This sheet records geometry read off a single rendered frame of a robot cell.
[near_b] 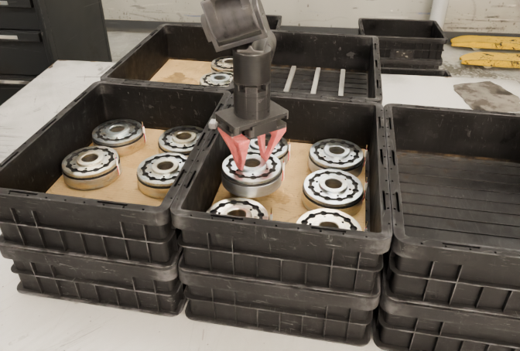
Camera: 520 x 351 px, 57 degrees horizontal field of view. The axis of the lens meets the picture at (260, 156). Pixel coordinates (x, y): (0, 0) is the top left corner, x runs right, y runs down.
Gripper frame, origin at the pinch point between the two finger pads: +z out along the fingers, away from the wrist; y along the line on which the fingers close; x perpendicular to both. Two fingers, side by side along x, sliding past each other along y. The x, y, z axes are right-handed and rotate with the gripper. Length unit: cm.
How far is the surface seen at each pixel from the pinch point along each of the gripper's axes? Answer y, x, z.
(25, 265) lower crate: 36.7, -11.6, 13.4
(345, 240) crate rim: 2.3, 25.0, -1.7
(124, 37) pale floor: -94, -334, 85
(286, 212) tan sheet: -2.1, 7.3, 7.3
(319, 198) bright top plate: -6.3, 10.6, 4.1
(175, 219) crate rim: 18.3, 8.6, -1.5
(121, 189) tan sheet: 18.3, -14.8, 7.4
